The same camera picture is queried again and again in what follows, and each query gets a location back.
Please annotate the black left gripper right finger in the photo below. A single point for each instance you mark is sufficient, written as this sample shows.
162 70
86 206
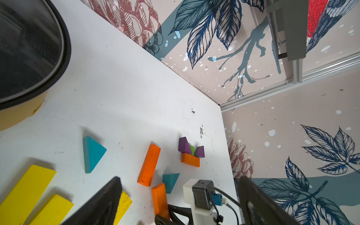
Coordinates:
258 208

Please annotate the teal triangle block centre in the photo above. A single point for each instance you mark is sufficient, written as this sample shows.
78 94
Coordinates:
169 181

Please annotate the orange long block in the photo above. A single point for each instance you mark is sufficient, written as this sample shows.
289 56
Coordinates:
149 166
160 201

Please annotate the yellow block left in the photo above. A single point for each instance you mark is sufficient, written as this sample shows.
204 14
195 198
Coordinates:
54 212

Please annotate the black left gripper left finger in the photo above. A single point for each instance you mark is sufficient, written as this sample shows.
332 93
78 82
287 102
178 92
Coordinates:
101 209

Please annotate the orange long block upper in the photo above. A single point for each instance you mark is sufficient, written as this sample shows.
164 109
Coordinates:
149 166

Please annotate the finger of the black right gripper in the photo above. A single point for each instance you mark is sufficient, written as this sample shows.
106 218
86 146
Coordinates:
173 210
159 220

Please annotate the orange long block middle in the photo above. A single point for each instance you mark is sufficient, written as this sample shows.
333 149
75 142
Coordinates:
160 201

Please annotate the yellow block centre lower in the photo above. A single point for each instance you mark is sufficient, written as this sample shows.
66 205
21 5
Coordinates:
124 204

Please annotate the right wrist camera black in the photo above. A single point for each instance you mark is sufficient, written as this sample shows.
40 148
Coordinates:
204 200

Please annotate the teal triangle block left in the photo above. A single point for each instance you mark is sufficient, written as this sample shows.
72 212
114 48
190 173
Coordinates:
93 152

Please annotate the purple triangle block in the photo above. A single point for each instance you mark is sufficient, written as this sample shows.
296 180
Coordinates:
184 146
199 152

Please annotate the yellow block centre upper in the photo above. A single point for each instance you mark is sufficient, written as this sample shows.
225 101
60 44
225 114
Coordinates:
20 202

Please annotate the glass pot lid yellow knob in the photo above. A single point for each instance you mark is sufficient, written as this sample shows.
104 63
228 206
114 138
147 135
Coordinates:
35 50

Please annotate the green round block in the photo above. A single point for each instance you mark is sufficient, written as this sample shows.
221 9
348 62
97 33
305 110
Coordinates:
192 150

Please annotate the yellow block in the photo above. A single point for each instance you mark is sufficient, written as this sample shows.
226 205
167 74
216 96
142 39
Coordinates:
124 204
20 202
54 212

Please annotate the teal triangle block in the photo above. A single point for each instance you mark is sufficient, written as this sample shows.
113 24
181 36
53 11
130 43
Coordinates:
169 181
93 152

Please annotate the yellow pot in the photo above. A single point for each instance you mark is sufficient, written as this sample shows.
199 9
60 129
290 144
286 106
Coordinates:
16 114

